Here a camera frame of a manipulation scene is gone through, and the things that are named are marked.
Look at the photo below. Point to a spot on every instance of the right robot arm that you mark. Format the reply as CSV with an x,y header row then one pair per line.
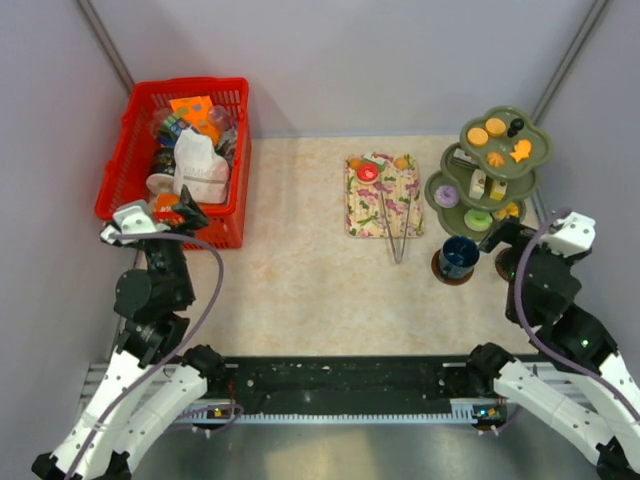
x,y
541,300

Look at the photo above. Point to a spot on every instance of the white cloth bag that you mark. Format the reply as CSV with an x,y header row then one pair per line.
x,y
199,167

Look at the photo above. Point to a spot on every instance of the white cream cake slice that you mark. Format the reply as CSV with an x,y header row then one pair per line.
x,y
477,184

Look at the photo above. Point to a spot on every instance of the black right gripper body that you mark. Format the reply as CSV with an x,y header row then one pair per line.
x,y
510,231

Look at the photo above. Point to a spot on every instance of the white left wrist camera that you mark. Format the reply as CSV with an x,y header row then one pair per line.
x,y
128,222

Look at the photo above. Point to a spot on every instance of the dark blue mug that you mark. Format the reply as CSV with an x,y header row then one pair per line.
x,y
461,251

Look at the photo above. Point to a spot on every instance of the red round donut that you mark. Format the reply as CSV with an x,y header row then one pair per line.
x,y
367,173

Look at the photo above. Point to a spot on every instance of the green frosted donut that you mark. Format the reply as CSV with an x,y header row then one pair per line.
x,y
478,221

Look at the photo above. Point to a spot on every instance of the chocolate cake slice with cherry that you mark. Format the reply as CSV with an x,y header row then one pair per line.
x,y
463,163

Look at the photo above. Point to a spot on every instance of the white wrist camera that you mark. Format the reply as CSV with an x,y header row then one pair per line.
x,y
128,222
570,235

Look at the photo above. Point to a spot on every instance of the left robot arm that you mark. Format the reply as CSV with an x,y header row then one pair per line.
x,y
151,377

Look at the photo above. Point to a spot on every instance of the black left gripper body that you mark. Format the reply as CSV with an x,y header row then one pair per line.
x,y
170,255

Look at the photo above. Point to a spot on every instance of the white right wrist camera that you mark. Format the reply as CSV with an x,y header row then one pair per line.
x,y
570,235

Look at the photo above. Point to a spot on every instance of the orange dotted box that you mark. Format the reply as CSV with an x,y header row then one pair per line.
x,y
195,110

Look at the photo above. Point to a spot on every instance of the purple frosted donut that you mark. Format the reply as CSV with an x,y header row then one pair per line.
x,y
446,196

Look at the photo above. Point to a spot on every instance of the floral rectangular serving tray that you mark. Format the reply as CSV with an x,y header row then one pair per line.
x,y
400,176

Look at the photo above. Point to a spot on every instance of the stainless steel food tongs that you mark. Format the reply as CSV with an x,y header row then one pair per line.
x,y
396,222

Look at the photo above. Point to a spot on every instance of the round tan cracker biscuit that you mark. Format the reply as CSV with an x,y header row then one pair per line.
x,y
477,136

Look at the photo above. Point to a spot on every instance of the black cylindrical can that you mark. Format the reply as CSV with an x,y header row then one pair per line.
x,y
163,162

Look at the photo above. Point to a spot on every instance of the green three-tier dessert stand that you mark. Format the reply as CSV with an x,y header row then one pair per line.
x,y
522,178

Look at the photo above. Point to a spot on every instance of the red plastic basket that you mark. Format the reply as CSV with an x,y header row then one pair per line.
x,y
149,123

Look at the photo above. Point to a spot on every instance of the yellow frosted donut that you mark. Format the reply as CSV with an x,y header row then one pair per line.
x,y
510,210

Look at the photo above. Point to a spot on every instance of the brown wooden coaster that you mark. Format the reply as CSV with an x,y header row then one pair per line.
x,y
503,264
448,273

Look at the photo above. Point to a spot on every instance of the yellow square cake piece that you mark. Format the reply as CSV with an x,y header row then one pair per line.
x,y
497,190

